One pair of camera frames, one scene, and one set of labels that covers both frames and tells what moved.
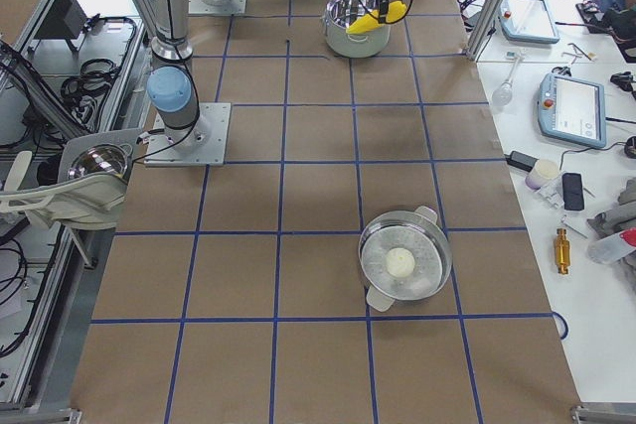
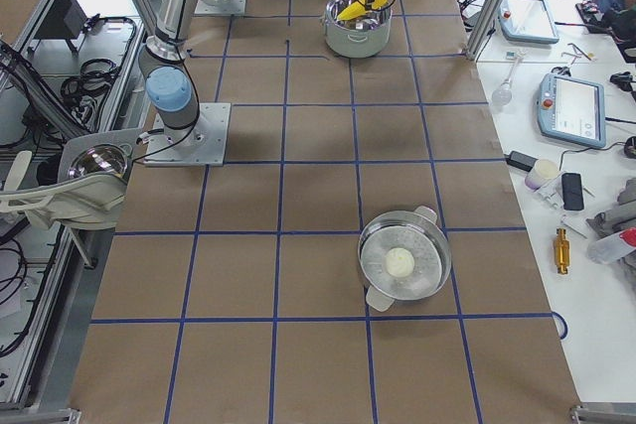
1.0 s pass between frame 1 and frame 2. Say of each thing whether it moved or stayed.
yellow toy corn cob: moved
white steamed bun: stayed
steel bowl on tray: stayed
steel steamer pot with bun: stayed
